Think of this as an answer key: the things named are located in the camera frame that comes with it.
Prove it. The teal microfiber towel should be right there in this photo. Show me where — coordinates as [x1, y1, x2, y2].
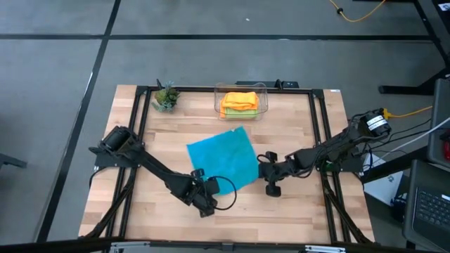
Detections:
[186, 125, 261, 196]

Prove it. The green microfiber towel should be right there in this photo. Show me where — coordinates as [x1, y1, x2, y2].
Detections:
[224, 107, 258, 120]

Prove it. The clear plastic bin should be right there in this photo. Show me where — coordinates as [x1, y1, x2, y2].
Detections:
[214, 82, 269, 122]

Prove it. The green succulent plant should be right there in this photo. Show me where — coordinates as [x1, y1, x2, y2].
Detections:
[151, 81, 181, 114]

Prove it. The white cardboard box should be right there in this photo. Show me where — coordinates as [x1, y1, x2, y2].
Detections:
[364, 153, 405, 207]

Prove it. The black desk foot bar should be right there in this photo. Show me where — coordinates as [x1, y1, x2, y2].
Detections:
[361, 145, 428, 184]

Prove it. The black desk leg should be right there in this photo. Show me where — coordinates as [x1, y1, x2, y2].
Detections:
[378, 0, 450, 96]

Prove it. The grey laptop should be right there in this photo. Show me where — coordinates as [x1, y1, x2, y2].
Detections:
[402, 160, 450, 252]

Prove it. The black rig crossbar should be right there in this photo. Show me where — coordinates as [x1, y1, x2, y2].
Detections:
[0, 235, 450, 253]

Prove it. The grey equipment case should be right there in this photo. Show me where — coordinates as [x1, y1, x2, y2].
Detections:
[426, 77, 450, 169]

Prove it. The grey furniture foot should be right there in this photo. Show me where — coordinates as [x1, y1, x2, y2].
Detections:
[0, 153, 28, 169]

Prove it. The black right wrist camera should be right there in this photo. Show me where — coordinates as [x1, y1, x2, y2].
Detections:
[265, 183, 283, 198]

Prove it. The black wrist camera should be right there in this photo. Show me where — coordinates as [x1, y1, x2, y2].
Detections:
[199, 202, 217, 219]
[265, 183, 283, 198]

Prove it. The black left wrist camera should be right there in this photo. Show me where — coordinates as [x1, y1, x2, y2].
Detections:
[199, 202, 217, 219]

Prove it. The black left wrist camera cable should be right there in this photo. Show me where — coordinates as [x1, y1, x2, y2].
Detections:
[210, 175, 238, 212]

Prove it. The silver metal bracket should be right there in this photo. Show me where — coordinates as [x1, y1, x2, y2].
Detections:
[304, 245, 347, 253]
[109, 240, 152, 253]

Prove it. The black aluminium table frame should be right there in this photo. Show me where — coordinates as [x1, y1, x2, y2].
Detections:
[84, 84, 375, 247]

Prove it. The white cable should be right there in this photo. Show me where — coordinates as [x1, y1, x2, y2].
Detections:
[381, 117, 450, 160]

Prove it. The yellow power splitter cable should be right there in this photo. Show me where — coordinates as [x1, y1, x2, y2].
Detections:
[383, 105, 434, 121]

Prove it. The yellow extension cable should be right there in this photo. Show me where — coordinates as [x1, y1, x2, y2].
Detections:
[328, 0, 387, 23]

